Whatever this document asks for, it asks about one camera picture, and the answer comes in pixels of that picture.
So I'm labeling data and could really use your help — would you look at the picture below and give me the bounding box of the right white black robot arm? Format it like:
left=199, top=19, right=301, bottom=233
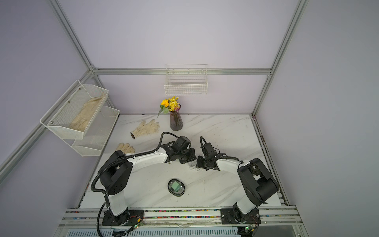
left=196, top=136, right=279, bottom=225

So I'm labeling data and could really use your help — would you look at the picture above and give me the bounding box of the green charger plug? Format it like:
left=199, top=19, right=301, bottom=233
left=171, top=181, right=182, bottom=192

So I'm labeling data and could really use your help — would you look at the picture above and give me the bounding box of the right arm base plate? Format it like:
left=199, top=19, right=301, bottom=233
left=220, top=207, right=261, bottom=225

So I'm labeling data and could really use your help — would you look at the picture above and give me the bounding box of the white wire wall basket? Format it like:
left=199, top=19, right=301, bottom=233
left=164, top=64, right=208, bottom=96

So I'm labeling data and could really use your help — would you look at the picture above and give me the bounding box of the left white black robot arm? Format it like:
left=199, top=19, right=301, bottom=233
left=90, top=132, right=196, bottom=237

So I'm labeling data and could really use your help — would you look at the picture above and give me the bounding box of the beige glove in bin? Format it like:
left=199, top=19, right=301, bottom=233
left=69, top=96, right=104, bottom=132

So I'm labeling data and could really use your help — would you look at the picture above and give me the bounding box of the white mesh shelf bin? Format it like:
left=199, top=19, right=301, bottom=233
left=71, top=106, right=119, bottom=157
left=40, top=81, right=109, bottom=140

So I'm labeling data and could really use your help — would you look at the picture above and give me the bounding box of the yellow flower bouquet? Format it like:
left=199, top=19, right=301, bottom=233
left=158, top=96, right=181, bottom=116

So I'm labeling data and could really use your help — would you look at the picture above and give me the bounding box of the beige leather glove on table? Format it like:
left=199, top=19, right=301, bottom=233
left=115, top=143, right=135, bottom=154

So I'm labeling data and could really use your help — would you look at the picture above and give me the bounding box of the white knit glove on table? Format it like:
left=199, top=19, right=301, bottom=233
left=130, top=119, right=160, bottom=139

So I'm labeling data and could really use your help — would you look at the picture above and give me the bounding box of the aluminium front rail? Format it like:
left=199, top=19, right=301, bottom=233
left=54, top=206, right=309, bottom=237

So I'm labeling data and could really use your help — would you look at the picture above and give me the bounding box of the dark glass flower vase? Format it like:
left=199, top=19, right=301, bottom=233
left=169, top=104, right=184, bottom=131

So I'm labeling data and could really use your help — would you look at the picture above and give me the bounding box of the lower white mesh shelf bin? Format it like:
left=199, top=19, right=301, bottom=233
left=71, top=106, right=119, bottom=157

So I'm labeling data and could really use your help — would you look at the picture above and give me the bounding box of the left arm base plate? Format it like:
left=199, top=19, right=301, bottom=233
left=102, top=209, right=145, bottom=226

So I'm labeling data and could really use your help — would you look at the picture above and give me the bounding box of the upper white mesh shelf bin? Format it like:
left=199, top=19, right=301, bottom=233
left=40, top=81, right=109, bottom=140

